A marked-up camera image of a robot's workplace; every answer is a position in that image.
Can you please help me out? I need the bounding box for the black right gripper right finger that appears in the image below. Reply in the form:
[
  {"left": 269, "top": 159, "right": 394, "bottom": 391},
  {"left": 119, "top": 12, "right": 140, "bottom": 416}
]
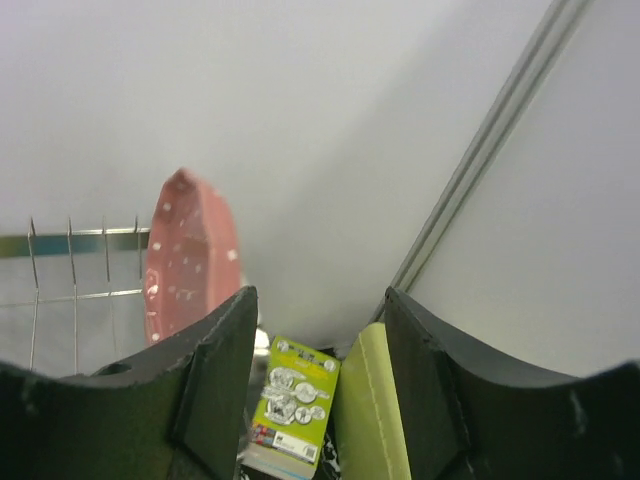
[{"left": 383, "top": 288, "right": 639, "bottom": 479}]

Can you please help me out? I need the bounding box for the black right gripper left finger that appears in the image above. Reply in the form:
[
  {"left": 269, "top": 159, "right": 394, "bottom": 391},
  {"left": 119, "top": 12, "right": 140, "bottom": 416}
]
[{"left": 1, "top": 286, "right": 258, "bottom": 479}]

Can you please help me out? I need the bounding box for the pink polka dot plate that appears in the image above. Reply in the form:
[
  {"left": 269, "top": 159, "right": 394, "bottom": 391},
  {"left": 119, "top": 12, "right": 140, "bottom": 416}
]
[{"left": 142, "top": 168, "right": 243, "bottom": 345}]

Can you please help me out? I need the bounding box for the stainless steel dish rack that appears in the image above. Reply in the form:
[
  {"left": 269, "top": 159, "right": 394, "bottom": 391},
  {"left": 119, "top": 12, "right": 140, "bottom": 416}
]
[{"left": 1, "top": 223, "right": 149, "bottom": 377}]

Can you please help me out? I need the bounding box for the green storage box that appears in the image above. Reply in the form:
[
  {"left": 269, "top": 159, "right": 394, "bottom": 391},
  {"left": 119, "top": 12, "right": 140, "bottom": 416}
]
[{"left": 333, "top": 323, "right": 411, "bottom": 480}]

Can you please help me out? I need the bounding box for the green cover book stack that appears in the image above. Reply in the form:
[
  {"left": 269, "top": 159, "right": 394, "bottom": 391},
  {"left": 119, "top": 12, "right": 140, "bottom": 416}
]
[{"left": 242, "top": 336, "right": 341, "bottom": 479}]

